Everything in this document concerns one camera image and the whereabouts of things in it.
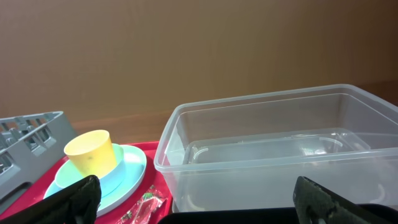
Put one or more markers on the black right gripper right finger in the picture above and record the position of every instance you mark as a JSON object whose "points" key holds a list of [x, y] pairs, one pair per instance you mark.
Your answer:
{"points": [[316, 204]]}

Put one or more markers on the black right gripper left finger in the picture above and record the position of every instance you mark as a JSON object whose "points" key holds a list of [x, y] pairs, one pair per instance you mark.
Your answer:
{"points": [[78, 203]]}

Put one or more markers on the yellow plastic cup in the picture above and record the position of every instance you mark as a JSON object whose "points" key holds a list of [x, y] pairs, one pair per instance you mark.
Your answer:
{"points": [[92, 153]]}

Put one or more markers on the red candy wrapper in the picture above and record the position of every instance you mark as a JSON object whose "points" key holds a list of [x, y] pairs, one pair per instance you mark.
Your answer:
{"points": [[142, 210]]}

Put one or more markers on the grey dishwasher rack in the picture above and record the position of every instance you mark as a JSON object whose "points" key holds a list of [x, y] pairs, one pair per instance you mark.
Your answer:
{"points": [[30, 145]]}

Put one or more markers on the small mint green bowl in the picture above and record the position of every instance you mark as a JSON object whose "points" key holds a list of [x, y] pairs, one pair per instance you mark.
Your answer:
{"points": [[69, 174]]}

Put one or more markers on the light blue plate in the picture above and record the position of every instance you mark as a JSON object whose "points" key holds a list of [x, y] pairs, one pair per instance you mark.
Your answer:
{"points": [[135, 161]]}

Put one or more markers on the red serving tray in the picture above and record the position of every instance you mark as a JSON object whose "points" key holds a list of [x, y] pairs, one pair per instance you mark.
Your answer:
{"points": [[36, 192]]}

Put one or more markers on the clear plastic bin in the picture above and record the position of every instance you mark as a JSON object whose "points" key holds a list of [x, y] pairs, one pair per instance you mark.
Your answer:
{"points": [[248, 151]]}

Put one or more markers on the black tray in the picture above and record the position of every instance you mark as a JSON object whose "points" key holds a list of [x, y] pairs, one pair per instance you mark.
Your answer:
{"points": [[286, 215]]}

